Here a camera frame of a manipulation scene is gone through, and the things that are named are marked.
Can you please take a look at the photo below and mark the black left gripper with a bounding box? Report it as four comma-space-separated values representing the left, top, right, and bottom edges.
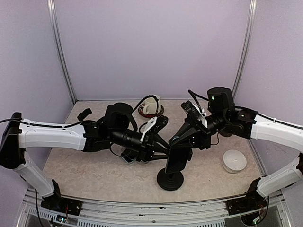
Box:
109, 128, 174, 162

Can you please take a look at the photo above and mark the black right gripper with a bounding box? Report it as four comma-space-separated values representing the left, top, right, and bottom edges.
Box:
170, 110, 228, 149

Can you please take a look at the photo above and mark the black phone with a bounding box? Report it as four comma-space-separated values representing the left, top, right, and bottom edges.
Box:
165, 148, 193, 174

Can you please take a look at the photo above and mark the tall black clamp phone stand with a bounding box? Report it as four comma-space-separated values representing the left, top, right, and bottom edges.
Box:
156, 148, 193, 192

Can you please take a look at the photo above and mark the black plate phone stand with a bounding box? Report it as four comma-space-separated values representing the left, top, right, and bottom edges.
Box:
219, 130, 232, 137

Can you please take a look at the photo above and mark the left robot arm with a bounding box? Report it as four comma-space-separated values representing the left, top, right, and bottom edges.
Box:
0, 103, 169, 215

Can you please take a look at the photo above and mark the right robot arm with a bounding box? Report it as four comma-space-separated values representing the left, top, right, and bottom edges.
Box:
157, 87, 303, 215

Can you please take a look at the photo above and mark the light blue bottom phone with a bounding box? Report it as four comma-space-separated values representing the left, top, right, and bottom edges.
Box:
121, 152, 138, 164

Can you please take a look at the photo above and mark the short black phone stand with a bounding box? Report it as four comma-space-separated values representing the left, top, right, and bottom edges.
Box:
77, 108, 92, 122

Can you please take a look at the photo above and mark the red round coaster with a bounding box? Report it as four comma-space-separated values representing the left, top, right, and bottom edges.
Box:
138, 103, 164, 118

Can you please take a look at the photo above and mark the white ceramic mug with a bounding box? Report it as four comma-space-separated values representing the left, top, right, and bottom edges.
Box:
143, 95, 161, 115

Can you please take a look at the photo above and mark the white bowl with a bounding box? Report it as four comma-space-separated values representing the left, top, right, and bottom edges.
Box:
223, 149, 247, 174

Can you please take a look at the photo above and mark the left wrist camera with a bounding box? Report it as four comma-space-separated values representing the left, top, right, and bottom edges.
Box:
140, 115, 169, 142

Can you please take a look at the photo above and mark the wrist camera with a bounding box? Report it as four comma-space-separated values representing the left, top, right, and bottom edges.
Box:
140, 115, 169, 142
181, 101, 208, 128

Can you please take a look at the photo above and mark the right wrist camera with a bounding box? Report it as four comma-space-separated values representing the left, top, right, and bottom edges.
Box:
181, 101, 208, 128

